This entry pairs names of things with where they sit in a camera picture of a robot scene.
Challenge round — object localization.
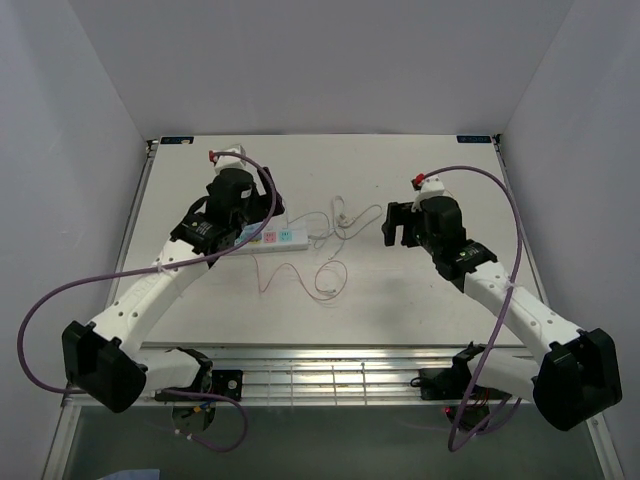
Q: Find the blue charger cable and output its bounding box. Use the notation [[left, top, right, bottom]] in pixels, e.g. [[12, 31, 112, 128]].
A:
[[284, 211, 351, 261]]

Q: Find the white colourful power strip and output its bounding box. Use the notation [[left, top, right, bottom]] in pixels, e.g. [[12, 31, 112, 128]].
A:
[[231, 223, 310, 255]]

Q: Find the pink charger cable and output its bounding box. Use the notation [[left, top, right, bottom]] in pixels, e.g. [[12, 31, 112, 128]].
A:
[[253, 255, 349, 304]]

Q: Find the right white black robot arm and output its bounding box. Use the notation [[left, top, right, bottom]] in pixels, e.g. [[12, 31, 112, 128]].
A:
[[381, 196, 623, 431]]

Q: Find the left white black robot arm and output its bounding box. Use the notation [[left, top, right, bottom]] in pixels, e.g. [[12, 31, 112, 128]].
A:
[[62, 160, 284, 413]]

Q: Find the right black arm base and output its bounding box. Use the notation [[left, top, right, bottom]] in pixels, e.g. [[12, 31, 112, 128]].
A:
[[410, 342, 521, 402]]

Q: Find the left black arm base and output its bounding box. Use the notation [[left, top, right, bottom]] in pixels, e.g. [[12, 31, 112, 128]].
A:
[[153, 348, 244, 402]]

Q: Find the right blue corner label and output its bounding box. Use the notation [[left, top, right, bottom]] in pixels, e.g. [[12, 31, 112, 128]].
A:
[[456, 135, 493, 144]]

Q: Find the blue corner label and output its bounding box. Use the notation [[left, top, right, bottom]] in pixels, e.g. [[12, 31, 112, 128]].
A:
[[456, 135, 493, 144], [160, 136, 194, 145]]

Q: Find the left blue corner label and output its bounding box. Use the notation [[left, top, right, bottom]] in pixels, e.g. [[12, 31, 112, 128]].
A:
[[160, 136, 194, 145]]

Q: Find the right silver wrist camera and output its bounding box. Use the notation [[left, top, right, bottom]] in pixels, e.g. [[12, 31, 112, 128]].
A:
[[411, 173, 445, 211]]

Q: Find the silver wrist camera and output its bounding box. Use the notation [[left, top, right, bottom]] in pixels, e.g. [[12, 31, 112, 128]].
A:
[[209, 144, 246, 174], [411, 173, 445, 211]]

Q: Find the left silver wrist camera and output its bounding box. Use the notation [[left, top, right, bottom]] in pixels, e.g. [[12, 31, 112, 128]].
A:
[[209, 144, 246, 174]]

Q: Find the white power strip cord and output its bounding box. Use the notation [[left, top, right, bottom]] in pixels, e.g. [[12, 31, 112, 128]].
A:
[[305, 195, 384, 246]]

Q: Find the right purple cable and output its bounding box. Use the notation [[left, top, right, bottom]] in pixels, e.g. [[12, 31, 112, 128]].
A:
[[411, 165, 524, 452]]

